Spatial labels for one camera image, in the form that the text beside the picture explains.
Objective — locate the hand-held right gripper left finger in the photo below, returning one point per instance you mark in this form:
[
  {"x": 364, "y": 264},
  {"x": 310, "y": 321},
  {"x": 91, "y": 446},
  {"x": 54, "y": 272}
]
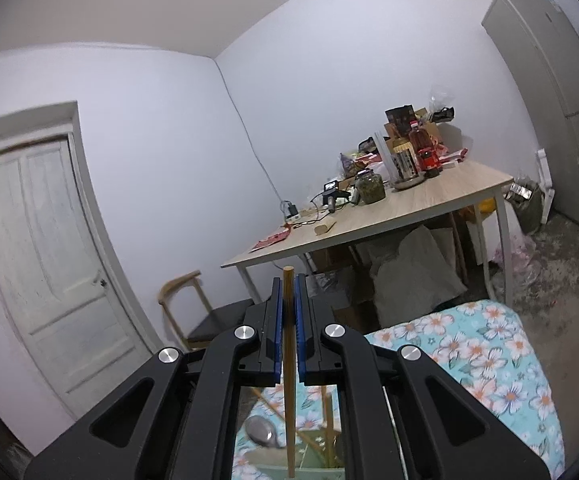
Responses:
[{"x": 279, "y": 330}]

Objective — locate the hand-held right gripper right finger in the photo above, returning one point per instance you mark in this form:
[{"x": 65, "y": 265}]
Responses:
[{"x": 299, "y": 330}]

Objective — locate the single wooden chopstick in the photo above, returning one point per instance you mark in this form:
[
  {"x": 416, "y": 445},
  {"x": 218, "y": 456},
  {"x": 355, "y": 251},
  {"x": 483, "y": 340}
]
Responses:
[{"x": 289, "y": 420}]

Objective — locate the pile of wooden chopsticks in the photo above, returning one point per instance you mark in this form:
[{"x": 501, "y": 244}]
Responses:
[{"x": 328, "y": 425}]

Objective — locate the metal spoon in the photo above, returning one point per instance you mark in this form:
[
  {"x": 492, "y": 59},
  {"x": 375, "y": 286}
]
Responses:
[{"x": 262, "y": 430}]

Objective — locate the wooden chair with black seat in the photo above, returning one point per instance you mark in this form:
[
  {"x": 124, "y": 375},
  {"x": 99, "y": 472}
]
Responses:
[{"x": 219, "y": 320}]

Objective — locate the red paper packet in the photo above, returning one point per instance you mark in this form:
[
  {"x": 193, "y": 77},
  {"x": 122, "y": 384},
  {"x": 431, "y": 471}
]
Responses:
[{"x": 269, "y": 240}]

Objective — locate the power strip with plug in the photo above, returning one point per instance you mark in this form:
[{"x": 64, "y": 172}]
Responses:
[{"x": 292, "y": 214}]

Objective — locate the grey white sack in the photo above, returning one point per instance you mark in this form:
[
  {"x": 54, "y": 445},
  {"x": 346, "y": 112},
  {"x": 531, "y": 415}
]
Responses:
[{"x": 414, "y": 270}]

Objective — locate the black electronic device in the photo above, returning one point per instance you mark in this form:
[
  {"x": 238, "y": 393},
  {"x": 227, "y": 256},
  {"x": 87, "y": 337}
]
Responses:
[{"x": 330, "y": 192}]

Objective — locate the wooden table with white legs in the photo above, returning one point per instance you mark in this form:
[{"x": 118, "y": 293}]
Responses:
[{"x": 394, "y": 210}]

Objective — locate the glass jar of green contents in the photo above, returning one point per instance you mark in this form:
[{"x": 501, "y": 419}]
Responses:
[{"x": 369, "y": 190}]

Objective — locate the blue floral blanket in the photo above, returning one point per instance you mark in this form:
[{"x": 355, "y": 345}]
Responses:
[{"x": 469, "y": 350}]

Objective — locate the striped tin canister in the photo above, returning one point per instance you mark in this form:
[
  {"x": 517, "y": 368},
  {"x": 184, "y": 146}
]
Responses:
[{"x": 403, "y": 162}]

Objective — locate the tall red oil bottle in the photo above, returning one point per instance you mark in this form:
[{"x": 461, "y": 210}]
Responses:
[{"x": 420, "y": 140}]

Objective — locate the yellow plastic bag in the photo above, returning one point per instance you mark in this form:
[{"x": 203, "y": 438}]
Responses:
[{"x": 488, "y": 206}]

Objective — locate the translucent plastic bag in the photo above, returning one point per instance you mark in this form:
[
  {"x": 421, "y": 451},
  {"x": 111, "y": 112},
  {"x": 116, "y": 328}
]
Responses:
[{"x": 517, "y": 252}]

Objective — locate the white panel door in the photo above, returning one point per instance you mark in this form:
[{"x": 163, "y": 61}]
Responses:
[{"x": 44, "y": 260}]

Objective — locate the dark trash bin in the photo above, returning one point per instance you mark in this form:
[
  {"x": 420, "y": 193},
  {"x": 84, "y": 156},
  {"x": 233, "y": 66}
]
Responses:
[{"x": 524, "y": 206}]

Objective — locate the grey refrigerator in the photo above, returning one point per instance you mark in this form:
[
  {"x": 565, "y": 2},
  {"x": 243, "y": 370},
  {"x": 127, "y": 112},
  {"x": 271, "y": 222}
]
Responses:
[{"x": 559, "y": 110}]

